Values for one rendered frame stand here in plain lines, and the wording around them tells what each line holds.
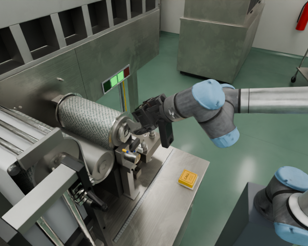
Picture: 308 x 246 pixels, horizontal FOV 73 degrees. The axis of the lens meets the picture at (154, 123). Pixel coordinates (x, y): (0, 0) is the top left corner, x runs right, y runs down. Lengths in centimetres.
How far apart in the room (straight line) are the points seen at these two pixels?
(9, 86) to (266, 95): 79
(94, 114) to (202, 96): 41
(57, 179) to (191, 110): 33
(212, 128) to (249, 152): 203
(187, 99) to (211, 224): 156
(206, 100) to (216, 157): 191
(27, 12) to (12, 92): 26
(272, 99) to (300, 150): 224
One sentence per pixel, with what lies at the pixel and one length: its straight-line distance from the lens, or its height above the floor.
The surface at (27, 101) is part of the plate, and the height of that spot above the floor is 133.
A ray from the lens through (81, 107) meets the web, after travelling 81.
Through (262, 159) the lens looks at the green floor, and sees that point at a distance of 255.
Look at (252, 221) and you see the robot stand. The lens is 103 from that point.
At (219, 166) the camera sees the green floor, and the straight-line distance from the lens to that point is 232.
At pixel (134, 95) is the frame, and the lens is 177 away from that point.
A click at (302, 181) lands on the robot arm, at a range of 93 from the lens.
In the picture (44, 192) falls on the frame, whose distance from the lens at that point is 43.
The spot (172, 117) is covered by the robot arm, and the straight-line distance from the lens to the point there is 57.
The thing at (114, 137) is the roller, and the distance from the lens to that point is 73.
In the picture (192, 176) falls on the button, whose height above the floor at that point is 92.
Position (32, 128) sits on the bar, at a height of 144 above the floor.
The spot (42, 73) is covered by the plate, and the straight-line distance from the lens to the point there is 89.
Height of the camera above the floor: 177
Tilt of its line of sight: 41 degrees down
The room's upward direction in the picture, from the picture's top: straight up
